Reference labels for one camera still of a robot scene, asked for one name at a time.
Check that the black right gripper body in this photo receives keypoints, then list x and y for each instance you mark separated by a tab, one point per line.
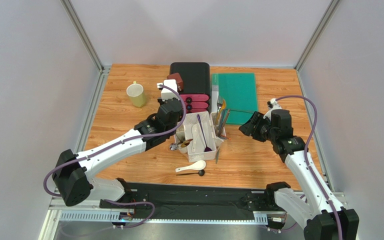
249	126

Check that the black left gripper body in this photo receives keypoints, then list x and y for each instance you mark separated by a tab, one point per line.
161	101

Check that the white perforated utensil caddy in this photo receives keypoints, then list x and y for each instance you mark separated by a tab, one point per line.
184	132

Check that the purple metal spoon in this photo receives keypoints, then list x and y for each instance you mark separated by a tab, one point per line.
207	148

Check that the large silver fork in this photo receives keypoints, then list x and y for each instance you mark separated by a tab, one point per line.
219	103

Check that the gold handled knife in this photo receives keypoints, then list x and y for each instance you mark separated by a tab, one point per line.
223	106

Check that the white ceramic spoon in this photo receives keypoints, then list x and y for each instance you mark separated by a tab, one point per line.
195	135
196	166

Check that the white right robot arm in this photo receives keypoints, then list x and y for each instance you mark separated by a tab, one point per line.
321	215

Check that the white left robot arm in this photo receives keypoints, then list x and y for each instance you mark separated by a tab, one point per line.
74	177

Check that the silver spoon in caddy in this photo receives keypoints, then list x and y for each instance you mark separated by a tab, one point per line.
174	146

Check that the brown relay block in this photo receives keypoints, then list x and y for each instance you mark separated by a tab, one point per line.
178	79

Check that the yellow-green mug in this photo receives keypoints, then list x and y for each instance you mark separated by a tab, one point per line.
136	94

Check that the black and pink drawer box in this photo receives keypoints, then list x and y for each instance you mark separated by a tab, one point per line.
197	86

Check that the teal cutting mat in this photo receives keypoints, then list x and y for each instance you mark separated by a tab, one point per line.
240	92

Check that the teal plastic spoon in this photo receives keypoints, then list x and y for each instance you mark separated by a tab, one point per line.
217	157

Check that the black small spoon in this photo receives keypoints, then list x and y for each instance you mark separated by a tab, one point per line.
199	172

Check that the black mounting rail base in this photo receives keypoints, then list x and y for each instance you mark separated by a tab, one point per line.
181	202

